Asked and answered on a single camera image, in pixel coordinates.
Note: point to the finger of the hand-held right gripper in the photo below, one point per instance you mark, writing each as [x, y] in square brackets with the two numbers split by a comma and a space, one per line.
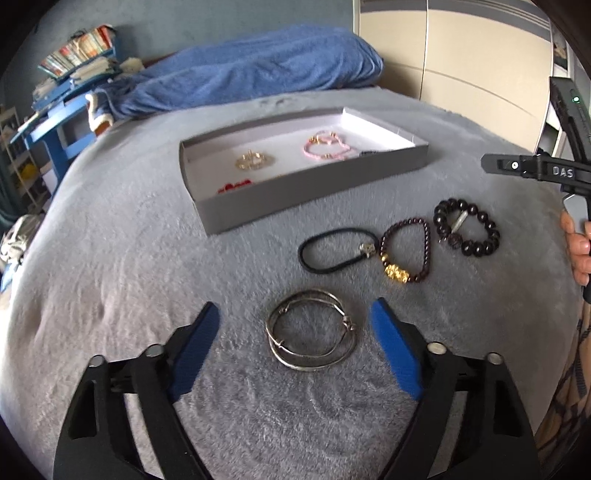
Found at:
[521, 166]

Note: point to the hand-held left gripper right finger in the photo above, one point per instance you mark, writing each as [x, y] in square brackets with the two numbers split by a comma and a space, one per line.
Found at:
[397, 355]

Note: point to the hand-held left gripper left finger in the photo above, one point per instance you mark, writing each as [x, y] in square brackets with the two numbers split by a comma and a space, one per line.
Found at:
[194, 355]

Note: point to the silver bangle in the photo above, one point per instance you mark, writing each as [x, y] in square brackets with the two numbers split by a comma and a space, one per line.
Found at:
[304, 367]
[314, 291]

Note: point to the grey cardboard box tray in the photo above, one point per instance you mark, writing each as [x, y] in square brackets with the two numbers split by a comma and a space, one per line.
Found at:
[277, 203]

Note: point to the person's right forearm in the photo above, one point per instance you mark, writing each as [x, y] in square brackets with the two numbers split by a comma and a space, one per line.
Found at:
[568, 392]

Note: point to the person's right hand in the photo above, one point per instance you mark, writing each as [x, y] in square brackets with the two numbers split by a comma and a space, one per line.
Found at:
[579, 254]

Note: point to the beige grey wardrobe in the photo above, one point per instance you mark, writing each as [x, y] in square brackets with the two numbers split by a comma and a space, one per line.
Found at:
[461, 60]

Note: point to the yellow item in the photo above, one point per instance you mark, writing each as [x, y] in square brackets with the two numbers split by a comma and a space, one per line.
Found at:
[27, 171]

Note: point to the blue white plush item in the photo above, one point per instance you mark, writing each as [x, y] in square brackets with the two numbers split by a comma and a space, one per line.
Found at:
[99, 113]

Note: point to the blue shelf with books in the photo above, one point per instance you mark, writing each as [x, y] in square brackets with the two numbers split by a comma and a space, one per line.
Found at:
[55, 134]

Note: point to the white storage rack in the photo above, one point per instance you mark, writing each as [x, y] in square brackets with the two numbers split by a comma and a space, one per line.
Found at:
[18, 152]

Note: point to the blue blanket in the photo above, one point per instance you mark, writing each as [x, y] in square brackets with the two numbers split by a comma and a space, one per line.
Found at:
[258, 69]

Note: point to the white plush toy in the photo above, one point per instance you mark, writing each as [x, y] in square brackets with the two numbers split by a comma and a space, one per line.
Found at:
[130, 65]

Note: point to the stack of papers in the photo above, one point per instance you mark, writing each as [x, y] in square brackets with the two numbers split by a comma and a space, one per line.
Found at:
[78, 74]

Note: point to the row of books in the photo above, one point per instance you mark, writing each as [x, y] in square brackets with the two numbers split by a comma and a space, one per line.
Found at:
[78, 48]

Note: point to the wall picture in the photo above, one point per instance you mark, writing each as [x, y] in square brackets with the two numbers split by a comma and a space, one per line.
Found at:
[562, 50]

